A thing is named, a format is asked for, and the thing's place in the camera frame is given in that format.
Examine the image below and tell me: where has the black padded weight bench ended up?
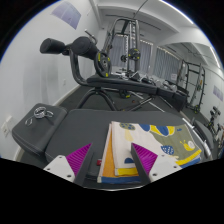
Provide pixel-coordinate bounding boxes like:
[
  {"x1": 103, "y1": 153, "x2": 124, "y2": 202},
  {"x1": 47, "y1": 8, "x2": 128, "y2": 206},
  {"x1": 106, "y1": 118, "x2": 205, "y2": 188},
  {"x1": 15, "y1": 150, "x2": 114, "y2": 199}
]
[{"x1": 11, "y1": 103, "x2": 214, "y2": 188}]

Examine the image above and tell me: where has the black squat rack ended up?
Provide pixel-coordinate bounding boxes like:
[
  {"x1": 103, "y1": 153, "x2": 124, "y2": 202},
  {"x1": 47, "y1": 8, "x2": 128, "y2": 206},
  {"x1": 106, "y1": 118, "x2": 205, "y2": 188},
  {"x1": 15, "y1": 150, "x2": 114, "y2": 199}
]
[{"x1": 178, "y1": 59, "x2": 206, "y2": 115}]

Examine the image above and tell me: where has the white wall socket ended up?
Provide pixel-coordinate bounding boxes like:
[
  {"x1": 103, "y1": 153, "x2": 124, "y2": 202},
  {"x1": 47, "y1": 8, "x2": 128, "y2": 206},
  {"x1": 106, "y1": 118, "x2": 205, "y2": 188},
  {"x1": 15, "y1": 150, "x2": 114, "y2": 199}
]
[{"x1": 0, "y1": 115, "x2": 13, "y2": 138}]

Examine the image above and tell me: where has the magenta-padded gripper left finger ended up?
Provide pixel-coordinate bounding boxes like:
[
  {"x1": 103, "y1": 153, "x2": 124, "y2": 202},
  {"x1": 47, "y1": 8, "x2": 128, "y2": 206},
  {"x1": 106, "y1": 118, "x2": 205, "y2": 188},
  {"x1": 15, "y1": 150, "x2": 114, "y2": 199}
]
[{"x1": 43, "y1": 143, "x2": 96, "y2": 188}]

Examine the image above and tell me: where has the small purple wall poster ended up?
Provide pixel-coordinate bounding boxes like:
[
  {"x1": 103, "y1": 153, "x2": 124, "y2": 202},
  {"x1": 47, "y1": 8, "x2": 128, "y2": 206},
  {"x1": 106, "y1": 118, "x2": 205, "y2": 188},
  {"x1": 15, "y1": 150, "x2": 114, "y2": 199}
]
[{"x1": 212, "y1": 85, "x2": 224, "y2": 101}]

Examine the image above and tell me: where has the long ceiling light strip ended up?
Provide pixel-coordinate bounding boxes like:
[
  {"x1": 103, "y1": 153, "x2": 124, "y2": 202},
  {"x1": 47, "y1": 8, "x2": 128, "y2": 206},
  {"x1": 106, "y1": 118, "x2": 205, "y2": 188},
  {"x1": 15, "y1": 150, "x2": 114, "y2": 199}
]
[
  {"x1": 159, "y1": 0, "x2": 195, "y2": 25},
  {"x1": 209, "y1": 45, "x2": 221, "y2": 68}
]

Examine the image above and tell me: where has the black roller-pad extension bench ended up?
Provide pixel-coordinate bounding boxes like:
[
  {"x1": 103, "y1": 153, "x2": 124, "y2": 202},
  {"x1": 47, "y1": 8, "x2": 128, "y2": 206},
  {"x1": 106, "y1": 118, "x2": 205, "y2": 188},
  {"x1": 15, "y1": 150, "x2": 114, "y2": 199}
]
[{"x1": 39, "y1": 36, "x2": 188, "y2": 113}]

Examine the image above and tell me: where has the row of dumbbells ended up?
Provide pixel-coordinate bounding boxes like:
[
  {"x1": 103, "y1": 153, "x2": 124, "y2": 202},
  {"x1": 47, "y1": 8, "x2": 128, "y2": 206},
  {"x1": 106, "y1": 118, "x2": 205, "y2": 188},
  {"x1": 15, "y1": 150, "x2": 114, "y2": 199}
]
[{"x1": 132, "y1": 71, "x2": 175, "y2": 92}]

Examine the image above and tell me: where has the black cable power rack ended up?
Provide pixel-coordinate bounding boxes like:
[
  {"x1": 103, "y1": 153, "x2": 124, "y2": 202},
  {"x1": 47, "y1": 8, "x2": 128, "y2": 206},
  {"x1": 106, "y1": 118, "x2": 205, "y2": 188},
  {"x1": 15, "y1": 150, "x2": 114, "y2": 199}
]
[{"x1": 105, "y1": 17, "x2": 152, "y2": 80}]

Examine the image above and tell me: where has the black dumbbell stand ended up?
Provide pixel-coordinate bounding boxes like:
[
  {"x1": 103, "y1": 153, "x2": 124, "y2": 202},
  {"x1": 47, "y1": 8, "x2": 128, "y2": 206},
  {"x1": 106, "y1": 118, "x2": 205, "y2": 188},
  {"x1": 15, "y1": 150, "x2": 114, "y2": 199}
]
[{"x1": 206, "y1": 106, "x2": 224, "y2": 141}]

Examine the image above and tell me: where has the grey window curtain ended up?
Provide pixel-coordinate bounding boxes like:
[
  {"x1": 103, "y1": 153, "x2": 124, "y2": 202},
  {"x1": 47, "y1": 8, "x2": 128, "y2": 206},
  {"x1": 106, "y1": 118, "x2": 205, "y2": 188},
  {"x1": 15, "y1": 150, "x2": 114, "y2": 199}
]
[
  {"x1": 153, "y1": 46, "x2": 181, "y2": 81},
  {"x1": 109, "y1": 36, "x2": 153, "y2": 75}
]

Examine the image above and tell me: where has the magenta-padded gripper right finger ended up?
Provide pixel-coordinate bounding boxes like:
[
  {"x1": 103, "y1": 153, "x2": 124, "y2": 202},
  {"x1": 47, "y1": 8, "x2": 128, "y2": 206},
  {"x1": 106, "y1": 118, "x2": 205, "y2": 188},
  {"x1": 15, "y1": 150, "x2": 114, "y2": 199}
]
[{"x1": 130, "y1": 142, "x2": 184, "y2": 185}]

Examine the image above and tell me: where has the black yellow weight plate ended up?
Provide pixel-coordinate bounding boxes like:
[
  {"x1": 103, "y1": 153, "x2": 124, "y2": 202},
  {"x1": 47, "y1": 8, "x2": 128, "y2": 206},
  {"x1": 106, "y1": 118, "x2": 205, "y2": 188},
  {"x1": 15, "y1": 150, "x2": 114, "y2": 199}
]
[
  {"x1": 127, "y1": 47, "x2": 141, "y2": 62},
  {"x1": 93, "y1": 51, "x2": 111, "y2": 78}
]

